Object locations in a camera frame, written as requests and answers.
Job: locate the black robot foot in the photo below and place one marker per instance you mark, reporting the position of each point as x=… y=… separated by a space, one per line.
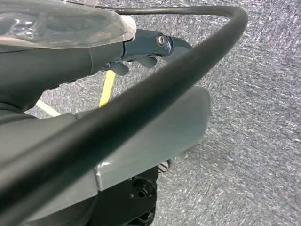
x=122 y=202

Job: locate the yellow floor tape square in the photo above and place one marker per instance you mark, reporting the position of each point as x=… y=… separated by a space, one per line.
x=107 y=90

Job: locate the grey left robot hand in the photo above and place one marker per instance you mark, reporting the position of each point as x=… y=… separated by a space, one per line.
x=59 y=62

